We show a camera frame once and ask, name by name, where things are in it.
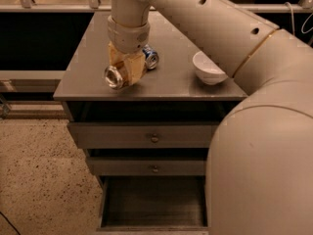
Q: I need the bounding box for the white ceramic bowl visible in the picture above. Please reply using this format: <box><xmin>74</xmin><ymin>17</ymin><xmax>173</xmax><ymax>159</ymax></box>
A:
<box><xmin>193</xmin><ymin>51</ymin><xmax>228</xmax><ymax>85</ymax></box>

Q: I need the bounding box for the grey top drawer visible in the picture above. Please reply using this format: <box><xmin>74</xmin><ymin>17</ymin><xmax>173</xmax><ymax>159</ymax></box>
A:
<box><xmin>67</xmin><ymin>122</ymin><xmax>217</xmax><ymax>149</ymax></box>

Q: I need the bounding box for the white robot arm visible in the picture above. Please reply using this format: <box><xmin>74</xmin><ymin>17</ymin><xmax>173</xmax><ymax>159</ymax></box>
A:
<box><xmin>109</xmin><ymin>0</ymin><xmax>313</xmax><ymax>235</ymax></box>

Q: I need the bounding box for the metal railing frame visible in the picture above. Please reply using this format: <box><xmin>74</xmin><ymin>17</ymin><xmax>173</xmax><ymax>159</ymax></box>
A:
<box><xmin>0</xmin><ymin>0</ymin><xmax>313</xmax><ymax>119</ymax></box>

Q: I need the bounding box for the orange soda can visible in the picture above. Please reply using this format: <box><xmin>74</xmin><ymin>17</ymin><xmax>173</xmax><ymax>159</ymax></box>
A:
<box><xmin>105</xmin><ymin>66</ymin><xmax>124</xmax><ymax>89</ymax></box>

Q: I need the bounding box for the blue soda can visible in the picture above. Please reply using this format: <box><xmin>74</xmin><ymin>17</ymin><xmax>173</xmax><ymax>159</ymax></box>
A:
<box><xmin>142</xmin><ymin>44</ymin><xmax>159</xmax><ymax>70</ymax></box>

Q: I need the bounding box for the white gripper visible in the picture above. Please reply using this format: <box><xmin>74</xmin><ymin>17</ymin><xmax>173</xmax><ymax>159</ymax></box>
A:
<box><xmin>108</xmin><ymin>16</ymin><xmax>150</xmax><ymax>85</ymax></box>

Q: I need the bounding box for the black floor cable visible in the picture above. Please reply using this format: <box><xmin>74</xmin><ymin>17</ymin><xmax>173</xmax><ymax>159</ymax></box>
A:
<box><xmin>0</xmin><ymin>211</ymin><xmax>22</xmax><ymax>235</ymax></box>

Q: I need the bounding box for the grey drawer cabinet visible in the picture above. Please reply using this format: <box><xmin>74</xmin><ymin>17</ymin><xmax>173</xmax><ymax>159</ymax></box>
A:
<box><xmin>53</xmin><ymin>10</ymin><xmax>248</xmax><ymax>235</ymax></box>

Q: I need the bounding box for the grey middle drawer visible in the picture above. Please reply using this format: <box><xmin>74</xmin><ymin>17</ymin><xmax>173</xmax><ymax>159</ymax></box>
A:
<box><xmin>86</xmin><ymin>157</ymin><xmax>206</xmax><ymax>176</ymax></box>

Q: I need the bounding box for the grey open bottom drawer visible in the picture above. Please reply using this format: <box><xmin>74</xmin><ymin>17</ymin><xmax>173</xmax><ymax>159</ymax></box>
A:
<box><xmin>93</xmin><ymin>176</ymin><xmax>209</xmax><ymax>235</ymax></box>

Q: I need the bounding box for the white cable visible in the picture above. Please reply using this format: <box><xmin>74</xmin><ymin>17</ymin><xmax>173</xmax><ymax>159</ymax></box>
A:
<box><xmin>284</xmin><ymin>1</ymin><xmax>313</xmax><ymax>37</ymax></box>

